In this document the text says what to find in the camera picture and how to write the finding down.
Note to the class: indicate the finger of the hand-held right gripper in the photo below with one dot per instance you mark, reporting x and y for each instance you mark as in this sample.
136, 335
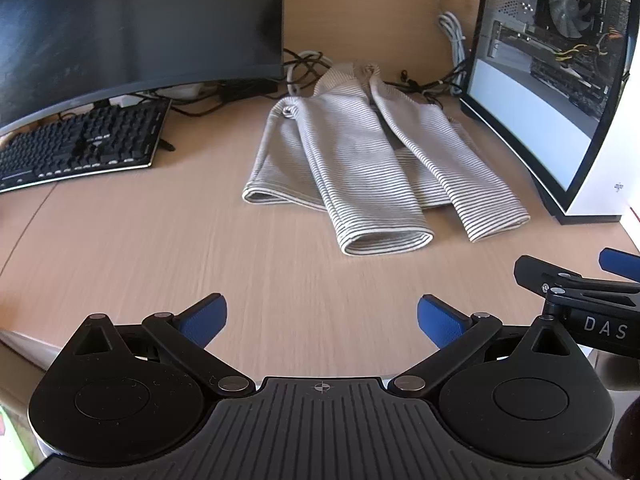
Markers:
542, 272
620, 262

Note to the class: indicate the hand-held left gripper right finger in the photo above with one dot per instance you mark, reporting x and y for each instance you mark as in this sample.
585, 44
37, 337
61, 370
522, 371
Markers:
442, 325

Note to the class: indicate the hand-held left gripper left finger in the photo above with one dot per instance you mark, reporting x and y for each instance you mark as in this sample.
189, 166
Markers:
202, 322

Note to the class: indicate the grey striped long-sleeve shirt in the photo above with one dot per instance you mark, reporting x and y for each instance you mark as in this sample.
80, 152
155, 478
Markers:
350, 160

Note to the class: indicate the person's right hand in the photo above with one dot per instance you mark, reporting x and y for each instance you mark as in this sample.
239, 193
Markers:
627, 435

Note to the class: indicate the white computer case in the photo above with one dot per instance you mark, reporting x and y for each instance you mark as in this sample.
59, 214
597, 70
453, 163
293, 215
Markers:
525, 110

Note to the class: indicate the black keyboard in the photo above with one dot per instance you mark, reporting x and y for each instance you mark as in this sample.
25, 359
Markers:
75, 145

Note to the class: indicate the colourful play mat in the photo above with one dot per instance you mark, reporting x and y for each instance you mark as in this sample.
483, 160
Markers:
10, 435

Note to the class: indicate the white adapter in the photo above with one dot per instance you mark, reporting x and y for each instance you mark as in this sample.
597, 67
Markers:
185, 91

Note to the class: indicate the black power adapter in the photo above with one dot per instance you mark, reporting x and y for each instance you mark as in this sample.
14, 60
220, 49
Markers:
247, 91

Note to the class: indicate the curved black monitor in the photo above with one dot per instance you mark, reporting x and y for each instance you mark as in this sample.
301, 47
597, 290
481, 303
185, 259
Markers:
125, 25

